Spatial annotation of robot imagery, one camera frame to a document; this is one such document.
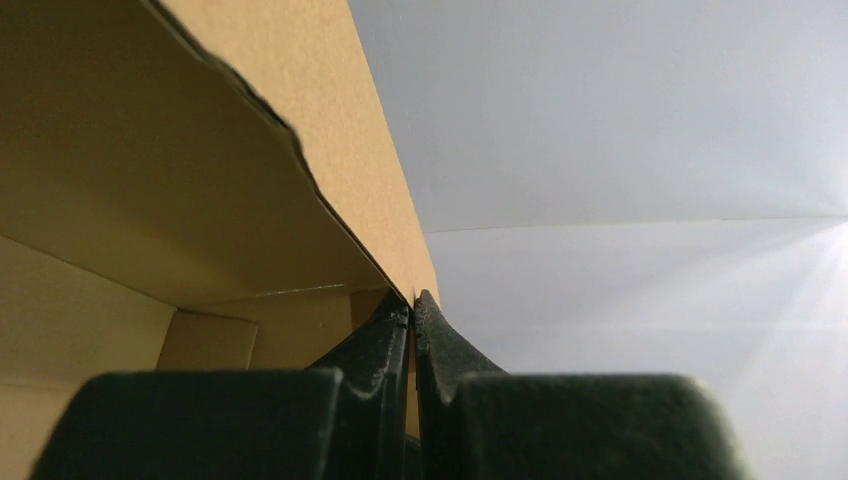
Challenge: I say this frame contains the brown cardboard box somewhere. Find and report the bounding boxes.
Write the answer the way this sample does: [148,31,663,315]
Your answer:
[1,1,438,479]

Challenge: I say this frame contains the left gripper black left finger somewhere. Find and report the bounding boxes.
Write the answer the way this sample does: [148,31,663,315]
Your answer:
[32,293,411,479]

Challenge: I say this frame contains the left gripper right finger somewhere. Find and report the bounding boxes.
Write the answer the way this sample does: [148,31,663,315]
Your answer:
[414,291,749,479]

